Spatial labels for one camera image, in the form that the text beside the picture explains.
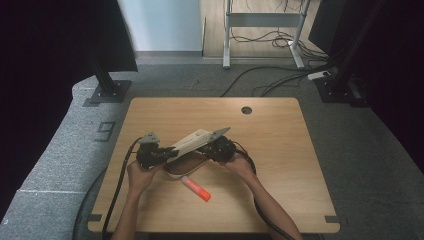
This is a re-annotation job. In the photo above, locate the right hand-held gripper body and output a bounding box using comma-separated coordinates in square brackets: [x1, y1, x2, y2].
[205, 126, 239, 164]

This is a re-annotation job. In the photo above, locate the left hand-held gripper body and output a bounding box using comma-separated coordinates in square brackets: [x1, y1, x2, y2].
[135, 131, 168, 170]

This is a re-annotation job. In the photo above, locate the orange marker with white cap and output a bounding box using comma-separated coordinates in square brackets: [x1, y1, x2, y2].
[180, 175, 212, 203]

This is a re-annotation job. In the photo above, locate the person's left hand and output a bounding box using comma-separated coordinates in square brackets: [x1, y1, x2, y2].
[126, 159, 165, 195]

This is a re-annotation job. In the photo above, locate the person's right hand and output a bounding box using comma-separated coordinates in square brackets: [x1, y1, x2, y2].
[221, 152, 257, 182]

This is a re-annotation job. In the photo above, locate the black metal stand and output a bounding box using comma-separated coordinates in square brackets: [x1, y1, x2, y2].
[314, 0, 388, 105]
[87, 49, 133, 105]

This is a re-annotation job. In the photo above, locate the white power strip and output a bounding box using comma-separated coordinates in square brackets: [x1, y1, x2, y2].
[306, 70, 332, 82]

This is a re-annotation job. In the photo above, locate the dark curtain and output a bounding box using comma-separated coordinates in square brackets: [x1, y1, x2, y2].
[0, 0, 139, 221]
[308, 0, 424, 164]

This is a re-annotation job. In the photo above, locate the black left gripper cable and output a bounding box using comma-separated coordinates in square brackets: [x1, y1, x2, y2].
[101, 136, 145, 240]

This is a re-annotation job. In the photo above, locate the black floor cable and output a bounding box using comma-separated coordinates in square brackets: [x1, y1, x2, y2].
[251, 70, 334, 98]
[220, 65, 321, 98]

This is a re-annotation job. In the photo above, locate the tangle of floor cables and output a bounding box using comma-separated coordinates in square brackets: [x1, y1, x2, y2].
[229, 0, 329, 63]

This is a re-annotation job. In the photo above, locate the white metal desk frame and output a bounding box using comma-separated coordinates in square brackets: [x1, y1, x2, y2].
[222, 0, 313, 70]

